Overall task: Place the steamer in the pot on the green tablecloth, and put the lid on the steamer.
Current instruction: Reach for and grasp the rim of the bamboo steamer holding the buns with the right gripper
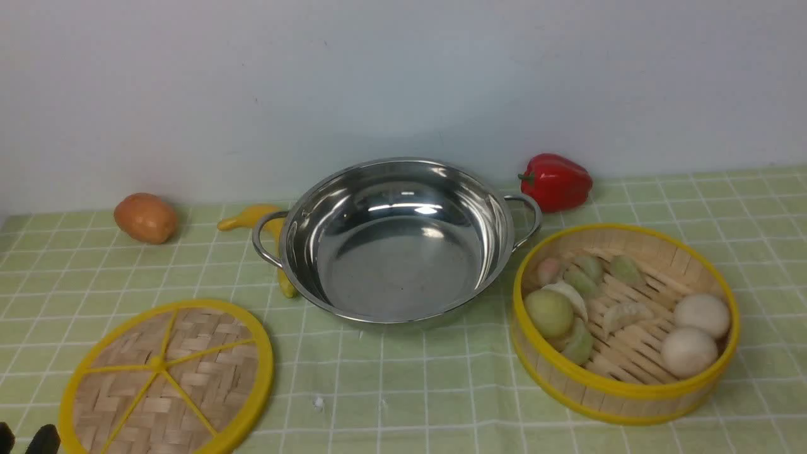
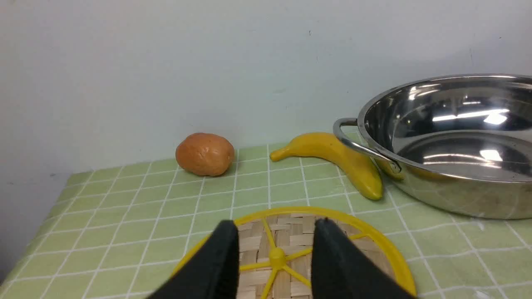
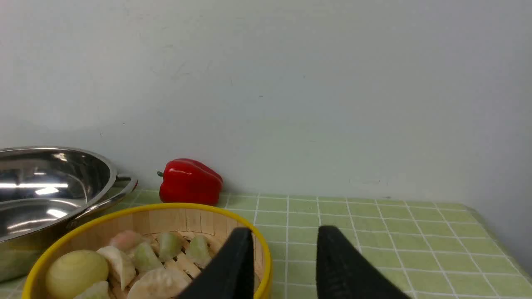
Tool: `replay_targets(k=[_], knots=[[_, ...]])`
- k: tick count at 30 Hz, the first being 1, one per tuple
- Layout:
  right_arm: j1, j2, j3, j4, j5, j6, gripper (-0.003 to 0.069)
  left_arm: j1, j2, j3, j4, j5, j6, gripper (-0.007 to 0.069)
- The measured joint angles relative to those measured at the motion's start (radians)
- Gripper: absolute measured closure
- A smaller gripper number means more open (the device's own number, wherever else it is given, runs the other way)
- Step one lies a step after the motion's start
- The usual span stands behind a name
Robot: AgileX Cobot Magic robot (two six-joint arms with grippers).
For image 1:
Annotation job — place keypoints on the green dumpling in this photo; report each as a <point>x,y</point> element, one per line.
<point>591,266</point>
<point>576,344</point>
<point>625,269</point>
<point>586,286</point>

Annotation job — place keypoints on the pink dumpling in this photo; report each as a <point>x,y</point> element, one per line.
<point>548,271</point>

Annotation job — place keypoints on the pale yellow dumpling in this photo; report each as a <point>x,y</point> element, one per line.
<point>627,313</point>

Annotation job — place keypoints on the woven bamboo steamer lid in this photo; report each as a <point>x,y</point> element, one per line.
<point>193,376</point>

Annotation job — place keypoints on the brown potato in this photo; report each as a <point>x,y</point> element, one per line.
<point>146,218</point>

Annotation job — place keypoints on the white round bun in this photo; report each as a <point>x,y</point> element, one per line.
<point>705,312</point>
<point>688,351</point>

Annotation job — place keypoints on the green round bun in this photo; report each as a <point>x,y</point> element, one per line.
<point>551,312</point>

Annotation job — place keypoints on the bamboo steamer basket yellow rim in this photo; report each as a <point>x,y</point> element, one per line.
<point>624,381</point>

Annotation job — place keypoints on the red bell pepper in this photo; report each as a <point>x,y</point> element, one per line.
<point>555,183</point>

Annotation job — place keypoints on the white dumpling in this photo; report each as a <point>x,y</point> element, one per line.
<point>578,303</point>

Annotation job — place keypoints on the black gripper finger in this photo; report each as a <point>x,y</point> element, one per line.
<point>7,439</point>
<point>45,441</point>

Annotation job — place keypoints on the stainless steel pot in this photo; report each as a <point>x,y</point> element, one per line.
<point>398,240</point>

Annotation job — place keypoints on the green checkered tablecloth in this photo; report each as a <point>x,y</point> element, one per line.
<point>68,278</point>

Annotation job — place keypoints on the yellow banana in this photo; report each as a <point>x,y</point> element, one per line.
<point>247,219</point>

